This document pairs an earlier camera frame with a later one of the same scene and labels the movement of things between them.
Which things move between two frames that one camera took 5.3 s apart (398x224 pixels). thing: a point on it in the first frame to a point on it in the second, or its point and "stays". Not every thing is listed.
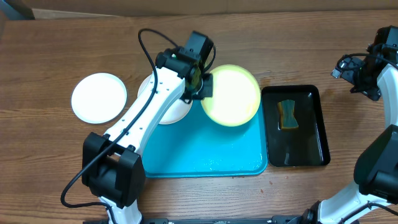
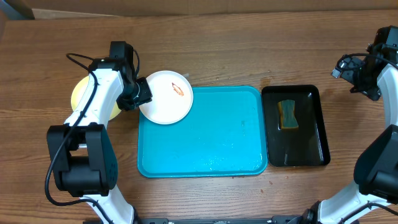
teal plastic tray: (194, 147) stays
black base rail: (273, 219) stays
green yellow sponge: (287, 119) stays
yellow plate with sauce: (236, 96) to (78, 89)
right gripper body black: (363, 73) stays
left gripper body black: (206, 89) to (138, 94)
